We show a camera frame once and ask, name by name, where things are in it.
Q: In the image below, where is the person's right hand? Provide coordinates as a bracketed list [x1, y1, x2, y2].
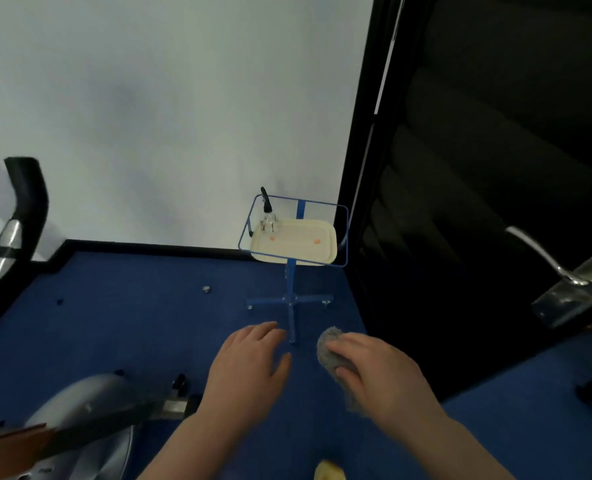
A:
[326, 332, 447, 436]

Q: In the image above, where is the person's left hand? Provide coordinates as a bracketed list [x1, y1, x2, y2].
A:
[201, 322, 293, 425]

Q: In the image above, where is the grey steel wool pad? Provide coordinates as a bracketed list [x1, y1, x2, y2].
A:
[316, 327, 372, 414]

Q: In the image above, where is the person's left forearm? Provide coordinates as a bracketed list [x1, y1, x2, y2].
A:
[137, 411, 239, 480]

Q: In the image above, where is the person's right forearm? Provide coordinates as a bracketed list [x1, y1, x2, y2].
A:
[400, 412, 517, 480]

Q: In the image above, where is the blue metal tray stand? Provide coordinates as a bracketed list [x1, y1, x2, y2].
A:
[238, 194, 350, 345]

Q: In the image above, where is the yellow object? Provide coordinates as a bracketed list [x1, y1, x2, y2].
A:
[314, 460, 347, 480]

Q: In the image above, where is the cream plastic tray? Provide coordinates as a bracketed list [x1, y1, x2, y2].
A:
[250, 218, 338, 267]

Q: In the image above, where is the grey exercise bike body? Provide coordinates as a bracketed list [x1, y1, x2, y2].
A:
[6, 372, 203, 480]

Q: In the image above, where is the black door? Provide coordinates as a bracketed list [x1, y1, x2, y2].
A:
[335, 0, 592, 403]

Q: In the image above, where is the black handled tool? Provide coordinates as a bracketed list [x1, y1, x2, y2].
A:
[259, 187, 280, 232]

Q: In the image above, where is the black exercise bike handlebar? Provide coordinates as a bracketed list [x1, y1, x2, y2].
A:
[0, 117, 50, 345]

